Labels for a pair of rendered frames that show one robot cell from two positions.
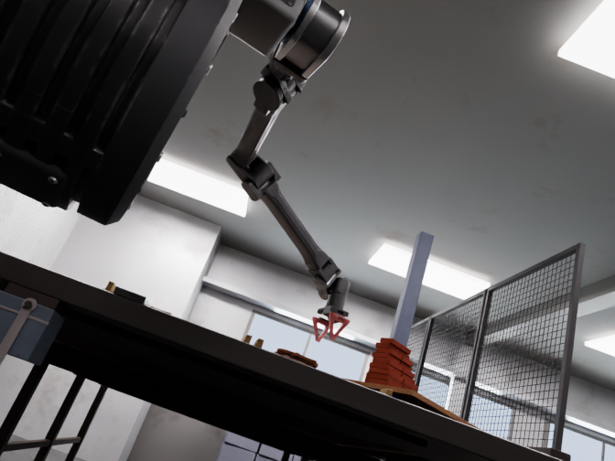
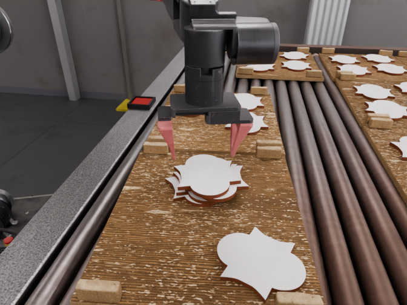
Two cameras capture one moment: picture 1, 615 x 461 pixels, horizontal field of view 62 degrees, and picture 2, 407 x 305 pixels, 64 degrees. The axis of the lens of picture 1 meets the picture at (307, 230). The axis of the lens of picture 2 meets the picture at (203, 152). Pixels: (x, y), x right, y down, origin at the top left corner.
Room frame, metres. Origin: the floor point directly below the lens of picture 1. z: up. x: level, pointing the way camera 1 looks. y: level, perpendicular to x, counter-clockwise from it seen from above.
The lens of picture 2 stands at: (1.68, -0.61, 1.34)
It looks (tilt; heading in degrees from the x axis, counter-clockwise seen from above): 31 degrees down; 102
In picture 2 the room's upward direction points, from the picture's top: straight up
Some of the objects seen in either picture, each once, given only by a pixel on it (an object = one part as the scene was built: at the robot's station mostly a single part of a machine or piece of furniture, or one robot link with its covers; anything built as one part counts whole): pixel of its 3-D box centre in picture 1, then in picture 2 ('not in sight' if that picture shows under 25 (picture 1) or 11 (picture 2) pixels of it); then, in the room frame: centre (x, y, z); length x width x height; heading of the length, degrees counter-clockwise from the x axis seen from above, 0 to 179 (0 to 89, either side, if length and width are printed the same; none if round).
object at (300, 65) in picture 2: not in sight; (277, 60); (1.71, 0.90, 0.94); 0.41 x 0.35 x 0.04; 93
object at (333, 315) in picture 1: (333, 325); (181, 132); (1.56, -0.18, 1.10); 0.07 x 0.07 x 0.09; 19
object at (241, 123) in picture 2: (323, 327); (225, 130); (1.62, -0.15, 1.10); 0.07 x 0.07 x 0.09; 19
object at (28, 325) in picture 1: (17, 329); not in sight; (1.25, 0.54, 0.77); 0.14 x 0.11 x 0.18; 93
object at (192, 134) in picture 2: not in sight; (217, 118); (1.54, 0.26, 0.93); 0.41 x 0.35 x 0.02; 97
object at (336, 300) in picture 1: (334, 305); (204, 88); (1.59, -0.16, 1.17); 0.10 x 0.07 x 0.07; 19
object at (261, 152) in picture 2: not in sight; (268, 152); (1.70, 0.05, 0.95); 0.06 x 0.02 x 0.03; 7
